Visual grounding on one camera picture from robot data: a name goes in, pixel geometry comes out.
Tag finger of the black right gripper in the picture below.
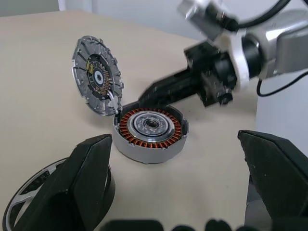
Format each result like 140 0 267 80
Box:
141 68 201 100
138 89 205 107

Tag silver motor housing copper windings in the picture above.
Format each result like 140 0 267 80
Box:
112 101 190 165

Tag black spoked rotor silver rim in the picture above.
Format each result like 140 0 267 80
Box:
1 156 116 231

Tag grey round hinged motor lid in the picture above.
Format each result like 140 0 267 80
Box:
71 35 125 117

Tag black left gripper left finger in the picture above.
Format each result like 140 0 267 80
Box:
13 134 114 231

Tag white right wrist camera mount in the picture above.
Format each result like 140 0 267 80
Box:
177 0 251 92

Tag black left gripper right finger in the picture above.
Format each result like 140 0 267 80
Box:
237 129 308 223

